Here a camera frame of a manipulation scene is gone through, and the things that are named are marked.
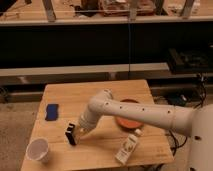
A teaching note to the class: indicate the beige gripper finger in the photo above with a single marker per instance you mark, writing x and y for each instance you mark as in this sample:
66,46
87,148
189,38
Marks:
80,132

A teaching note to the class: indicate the wooden table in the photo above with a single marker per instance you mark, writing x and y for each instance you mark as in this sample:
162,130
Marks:
96,150

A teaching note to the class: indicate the white paper cup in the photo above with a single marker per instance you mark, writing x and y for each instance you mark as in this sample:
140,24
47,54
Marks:
38,150

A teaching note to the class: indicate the orange plate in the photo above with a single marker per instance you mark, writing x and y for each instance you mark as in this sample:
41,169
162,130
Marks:
128,124

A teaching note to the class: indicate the black whiteboard eraser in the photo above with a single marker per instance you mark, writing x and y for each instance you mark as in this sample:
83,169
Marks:
72,134

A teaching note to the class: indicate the white plastic bottle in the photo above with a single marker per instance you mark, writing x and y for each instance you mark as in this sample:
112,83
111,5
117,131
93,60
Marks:
128,147

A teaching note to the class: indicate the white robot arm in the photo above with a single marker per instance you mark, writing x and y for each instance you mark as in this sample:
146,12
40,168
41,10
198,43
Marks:
196,123

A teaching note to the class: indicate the blue sponge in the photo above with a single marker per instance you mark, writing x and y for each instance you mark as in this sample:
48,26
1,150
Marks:
51,112

